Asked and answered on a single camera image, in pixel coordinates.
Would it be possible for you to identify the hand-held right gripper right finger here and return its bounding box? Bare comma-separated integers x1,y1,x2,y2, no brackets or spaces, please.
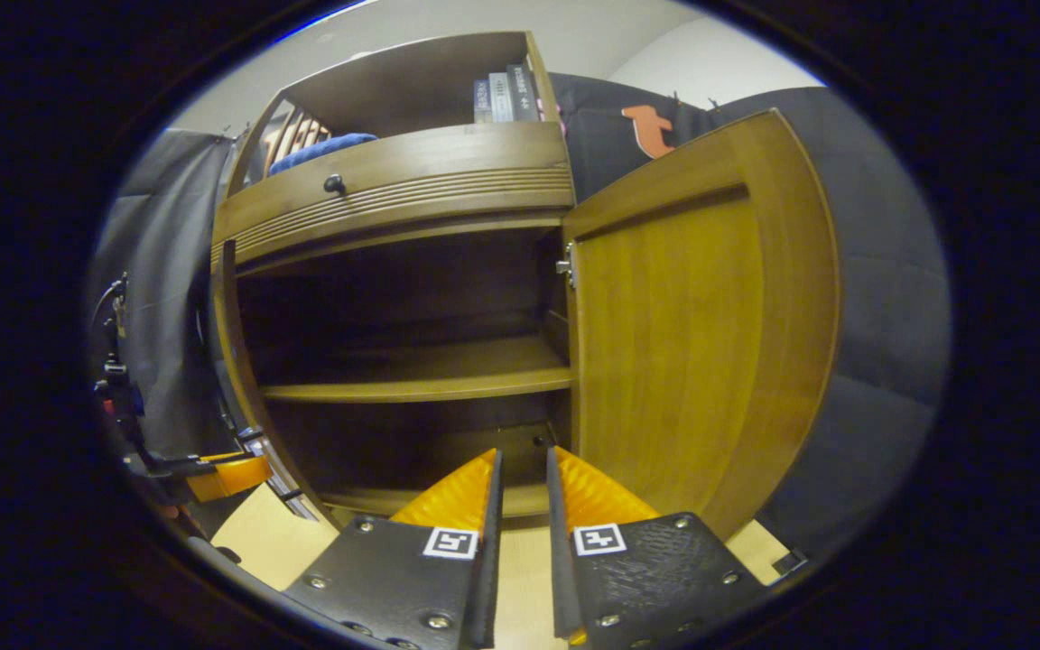
545,445,769,650

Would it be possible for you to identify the wooden cabinet drawer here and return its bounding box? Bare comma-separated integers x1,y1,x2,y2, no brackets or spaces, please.
211,122,575,272

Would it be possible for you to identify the black backdrop cloth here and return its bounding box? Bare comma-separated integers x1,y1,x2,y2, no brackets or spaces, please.
91,72,950,556

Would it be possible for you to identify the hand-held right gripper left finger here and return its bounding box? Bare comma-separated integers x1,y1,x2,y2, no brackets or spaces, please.
283,449,506,650

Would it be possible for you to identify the blue folded towel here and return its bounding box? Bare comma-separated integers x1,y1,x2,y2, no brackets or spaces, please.
267,133,378,177

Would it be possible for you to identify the wooden cabinet door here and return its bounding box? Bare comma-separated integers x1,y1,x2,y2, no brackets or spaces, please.
561,108,843,543
210,239,345,531

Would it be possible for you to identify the pink flat board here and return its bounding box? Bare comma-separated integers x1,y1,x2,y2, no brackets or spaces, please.
263,107,331,172

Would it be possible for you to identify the wooden inner cabinet shelf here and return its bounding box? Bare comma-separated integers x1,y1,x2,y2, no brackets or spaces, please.
258,336,575,404

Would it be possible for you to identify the wooden double-door shoe cabinet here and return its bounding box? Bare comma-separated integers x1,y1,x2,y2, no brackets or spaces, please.
210,32,843,543

